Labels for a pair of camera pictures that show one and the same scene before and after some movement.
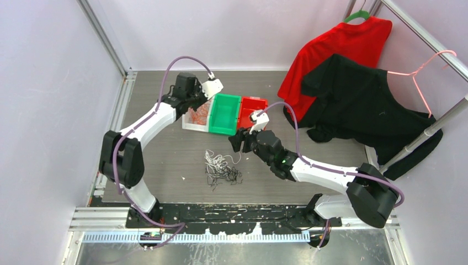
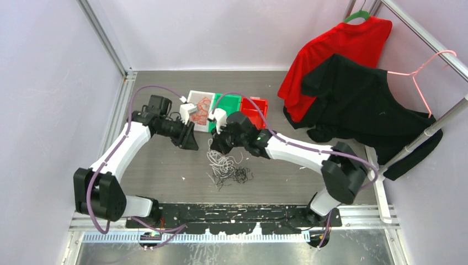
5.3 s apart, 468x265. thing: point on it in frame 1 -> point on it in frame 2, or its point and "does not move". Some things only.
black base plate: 231,218 does not move
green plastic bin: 224,114 does not move
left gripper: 197,87 -> 189,141
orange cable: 199,116 does not move
